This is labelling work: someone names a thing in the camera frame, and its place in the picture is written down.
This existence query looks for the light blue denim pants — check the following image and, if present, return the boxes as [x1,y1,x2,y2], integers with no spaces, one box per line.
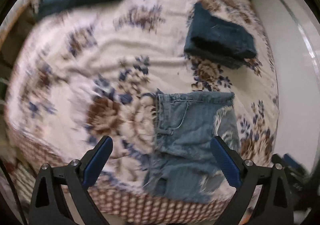
[144,91,240,203]

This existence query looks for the floral bed blanket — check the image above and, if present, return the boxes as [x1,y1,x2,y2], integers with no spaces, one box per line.
[5,0,279,224]

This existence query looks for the white headboard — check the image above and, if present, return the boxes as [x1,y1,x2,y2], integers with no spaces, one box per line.
[253,0,319,171]

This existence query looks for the dark blue folded pants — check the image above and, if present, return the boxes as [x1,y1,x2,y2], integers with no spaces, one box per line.
[184,2,257,69]

